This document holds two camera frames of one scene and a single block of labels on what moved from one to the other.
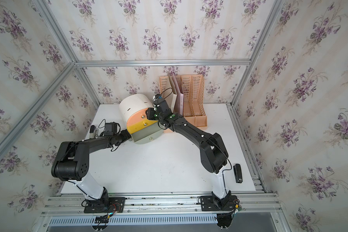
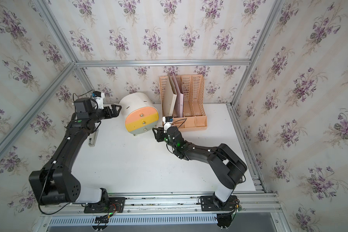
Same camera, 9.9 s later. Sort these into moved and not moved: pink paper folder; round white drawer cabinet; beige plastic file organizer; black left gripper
Moved: black left gripper; round white drawer cabinet
Not moved: beige plastic file organizer; pink paper folder
